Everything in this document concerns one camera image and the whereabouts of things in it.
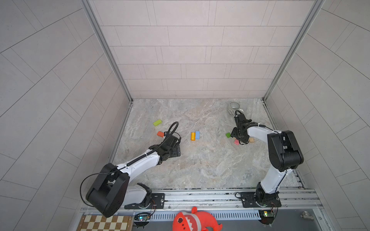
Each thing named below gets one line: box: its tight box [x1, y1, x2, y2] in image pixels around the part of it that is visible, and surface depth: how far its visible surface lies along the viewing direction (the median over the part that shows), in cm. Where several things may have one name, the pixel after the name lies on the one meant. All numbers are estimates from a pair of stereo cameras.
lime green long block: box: [153, 119, 163, 127], surface depth 104 cm
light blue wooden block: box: [195, 130, 200, 140], surface depth 98 cm
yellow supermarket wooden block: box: [190, 131, 197, 142], surface depth 96 cm
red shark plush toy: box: [172, 206, 224, 231], surface depth 62 cm
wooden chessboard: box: [76, 215, 133, 231], surface depth 64 cm
